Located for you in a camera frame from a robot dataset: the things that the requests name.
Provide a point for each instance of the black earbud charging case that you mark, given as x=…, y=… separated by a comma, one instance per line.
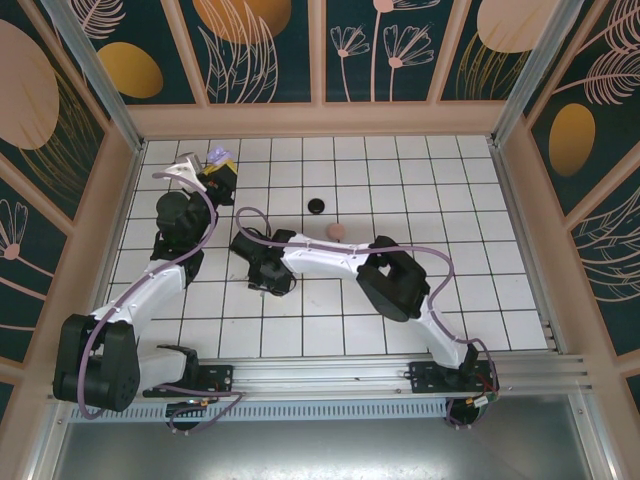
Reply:
x=316, y=206

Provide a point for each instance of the dark panel orange oval feather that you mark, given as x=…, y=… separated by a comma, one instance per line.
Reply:
x=570, y=140
x=130, y=70

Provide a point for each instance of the pink earbud charging case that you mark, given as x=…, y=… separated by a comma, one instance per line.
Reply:
x=334, y=231

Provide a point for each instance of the dark panel pink circle leaves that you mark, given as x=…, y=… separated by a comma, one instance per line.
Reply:
x=25, y=85
x=500, y=30

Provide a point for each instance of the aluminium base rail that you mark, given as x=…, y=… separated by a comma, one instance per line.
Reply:
x=325, y=375

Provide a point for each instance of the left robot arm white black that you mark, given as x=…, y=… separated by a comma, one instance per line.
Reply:
x=150, y=290

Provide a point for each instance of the grey metal sheet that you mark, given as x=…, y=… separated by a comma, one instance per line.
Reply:
x=320, y=450

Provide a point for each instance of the dark panel pink flowers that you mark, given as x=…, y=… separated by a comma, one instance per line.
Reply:
x=380, y=50

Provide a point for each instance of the dark panel flower outline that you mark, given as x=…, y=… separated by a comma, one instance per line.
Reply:
x=610, y=260
x=20, y=280

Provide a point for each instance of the dark panel orange circle leaves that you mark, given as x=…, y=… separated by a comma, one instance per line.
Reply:
x=240, y=25

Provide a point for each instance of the aluminium corner post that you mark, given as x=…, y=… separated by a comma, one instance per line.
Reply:
x=530, y=70
x=95, y=70

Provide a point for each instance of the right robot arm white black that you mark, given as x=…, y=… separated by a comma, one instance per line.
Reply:
x=325, y=252

